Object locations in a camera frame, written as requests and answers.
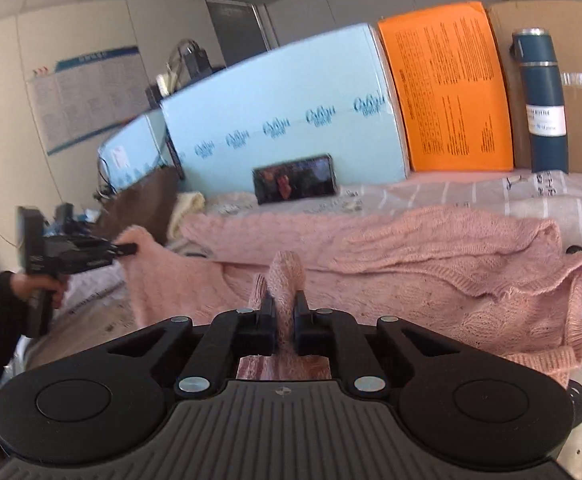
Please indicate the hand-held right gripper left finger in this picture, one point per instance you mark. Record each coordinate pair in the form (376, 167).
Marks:
(269, 316)

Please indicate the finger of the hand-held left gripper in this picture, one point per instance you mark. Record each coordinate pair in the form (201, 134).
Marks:
(127, 248)

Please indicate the brown cloth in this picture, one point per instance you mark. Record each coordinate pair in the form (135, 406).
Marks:
(143, 205)

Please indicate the dark blue thermos bottle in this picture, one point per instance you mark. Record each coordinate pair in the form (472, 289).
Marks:
(545, 100)

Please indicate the wall poster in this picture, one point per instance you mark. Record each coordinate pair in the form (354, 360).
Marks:
(88, 95)

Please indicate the orange printed box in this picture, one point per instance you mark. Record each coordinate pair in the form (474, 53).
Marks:
(451, 90)

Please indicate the cream cloth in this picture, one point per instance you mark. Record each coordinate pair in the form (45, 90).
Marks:
(187, 210)

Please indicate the black smartphone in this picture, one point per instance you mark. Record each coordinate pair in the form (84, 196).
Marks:
(295, 179)

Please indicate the small light blue box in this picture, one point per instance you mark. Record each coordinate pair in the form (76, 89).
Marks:
(128, 152)

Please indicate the dark door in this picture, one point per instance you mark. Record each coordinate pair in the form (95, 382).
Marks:
(236, 30)

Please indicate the large light blue box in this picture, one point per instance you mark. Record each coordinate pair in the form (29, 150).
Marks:
(291, 110)

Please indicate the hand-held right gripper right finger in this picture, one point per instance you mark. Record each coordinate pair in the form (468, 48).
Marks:
(300, 316)

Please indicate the person's left hand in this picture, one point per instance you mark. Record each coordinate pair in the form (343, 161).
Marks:
(57, 294)

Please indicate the pink knitted sweater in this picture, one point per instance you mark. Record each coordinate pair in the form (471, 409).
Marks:
(421, 270)

